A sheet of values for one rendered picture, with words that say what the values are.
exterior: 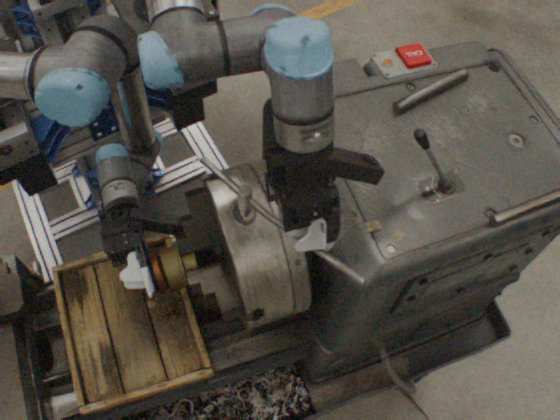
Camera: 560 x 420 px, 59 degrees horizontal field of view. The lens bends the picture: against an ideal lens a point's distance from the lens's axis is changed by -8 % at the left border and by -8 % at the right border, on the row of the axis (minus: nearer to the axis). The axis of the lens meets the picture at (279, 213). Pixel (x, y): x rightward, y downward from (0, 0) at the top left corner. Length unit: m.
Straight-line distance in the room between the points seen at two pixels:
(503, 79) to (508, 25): 2.38
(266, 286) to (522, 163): 0.54
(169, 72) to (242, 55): 0.09
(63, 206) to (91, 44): 1.38
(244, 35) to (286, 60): 0.11
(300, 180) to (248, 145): 1.86
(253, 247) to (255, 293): 0.08
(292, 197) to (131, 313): 0.65
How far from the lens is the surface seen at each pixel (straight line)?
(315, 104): 0.62
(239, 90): 2.78
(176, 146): 2.32
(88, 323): 1.27
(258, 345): 1.22
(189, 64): 0.68
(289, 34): 0.60
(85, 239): 2.16
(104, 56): 0.95
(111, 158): 1.18
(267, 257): 0.92
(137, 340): 1.23
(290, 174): 0.69
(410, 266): 0.90
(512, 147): 1.10
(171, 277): 1.02
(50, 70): 0.94
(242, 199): 0.85
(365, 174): 0.74
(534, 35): 3.62
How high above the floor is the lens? 2.04
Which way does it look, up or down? 60 degrees down
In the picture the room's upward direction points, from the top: 4 degrees clockwise
